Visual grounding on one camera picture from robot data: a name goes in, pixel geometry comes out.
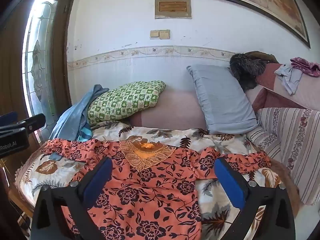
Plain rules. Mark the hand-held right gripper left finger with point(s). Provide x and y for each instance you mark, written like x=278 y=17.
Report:
x=100 y=177

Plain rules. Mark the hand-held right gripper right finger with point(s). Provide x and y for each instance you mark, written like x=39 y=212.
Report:
x=228 y=185

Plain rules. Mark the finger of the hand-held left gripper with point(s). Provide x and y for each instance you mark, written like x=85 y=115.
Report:
x=35 y=122
x=8 y=119

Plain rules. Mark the orange floral blouse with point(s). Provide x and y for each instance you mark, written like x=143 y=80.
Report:
x=150 y=192

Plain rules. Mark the leaf-print blanket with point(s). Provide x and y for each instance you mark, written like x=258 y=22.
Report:
x=225 y=197

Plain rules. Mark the blue cloth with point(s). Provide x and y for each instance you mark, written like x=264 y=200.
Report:
x=72 y=117

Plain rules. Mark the turquoise striped cloth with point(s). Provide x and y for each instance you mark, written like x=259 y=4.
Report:
x=85 y=134

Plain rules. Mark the wooden door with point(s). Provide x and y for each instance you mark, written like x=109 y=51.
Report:
x=11 y=62

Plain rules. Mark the brown lace-edged bedspread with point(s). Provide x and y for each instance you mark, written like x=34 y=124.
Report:
x=286 y=180

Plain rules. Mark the wooden chair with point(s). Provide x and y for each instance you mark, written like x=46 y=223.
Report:
x=21 y=202

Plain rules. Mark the stained glass window pane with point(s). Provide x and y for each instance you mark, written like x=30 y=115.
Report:
x=38 y=62

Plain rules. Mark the striped floral cushion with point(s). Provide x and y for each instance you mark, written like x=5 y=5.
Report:
x=290 y=142

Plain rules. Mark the green checkered pillow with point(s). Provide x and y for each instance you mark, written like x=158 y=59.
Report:
x=125 y=101

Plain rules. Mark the blue-grey pillow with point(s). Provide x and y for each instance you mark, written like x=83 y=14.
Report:
x=222 y=100

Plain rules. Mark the pink sofa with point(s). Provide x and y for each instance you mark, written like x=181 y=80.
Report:
x=172 y=110

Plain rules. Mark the dark furry cushion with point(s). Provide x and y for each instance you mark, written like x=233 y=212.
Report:
x=246 y=68

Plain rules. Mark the light grey garment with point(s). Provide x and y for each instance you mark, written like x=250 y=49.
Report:
x=290 y=77

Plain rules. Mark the pink patterned garment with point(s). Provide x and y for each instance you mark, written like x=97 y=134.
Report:
x=306 y=66

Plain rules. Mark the framed painting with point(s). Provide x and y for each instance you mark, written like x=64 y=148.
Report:
x=262 y=0

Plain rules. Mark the light switch plate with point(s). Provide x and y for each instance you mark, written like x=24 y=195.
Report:
x=160 y=34

